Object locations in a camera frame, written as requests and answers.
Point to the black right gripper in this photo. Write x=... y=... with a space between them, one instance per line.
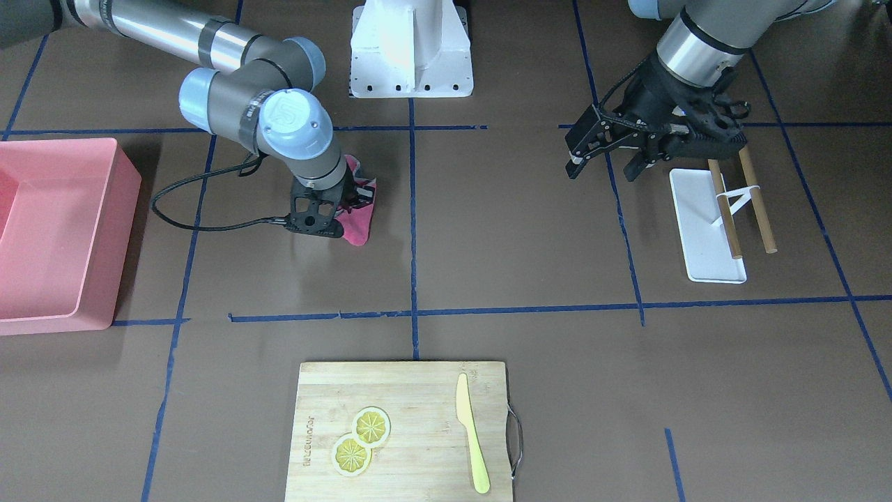
x=350 y=197

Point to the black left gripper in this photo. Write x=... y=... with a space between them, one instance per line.
x=651 y=100

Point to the pink sponge cloth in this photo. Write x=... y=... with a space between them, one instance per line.
x=356 y=220

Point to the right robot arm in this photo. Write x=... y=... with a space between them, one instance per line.
x=249 y=88

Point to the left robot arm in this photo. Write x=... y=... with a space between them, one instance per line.
x=706 y=36

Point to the wooden rack rod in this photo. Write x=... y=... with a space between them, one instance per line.
x=725 y=210
x=760 y=210

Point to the white rack tray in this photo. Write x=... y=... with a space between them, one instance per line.
x=706 y=251

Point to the lemon slice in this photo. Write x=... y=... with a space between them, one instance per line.
x=349 y=457
x=371 y=427

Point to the pink plastic bin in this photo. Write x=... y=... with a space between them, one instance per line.
x=67 y=213

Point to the yellow plastic knife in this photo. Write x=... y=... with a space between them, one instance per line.
x=479 y=472

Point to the wooden cutting board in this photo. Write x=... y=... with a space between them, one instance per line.
x=425 y=457

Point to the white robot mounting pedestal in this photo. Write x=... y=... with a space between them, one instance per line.
x=411 y=49

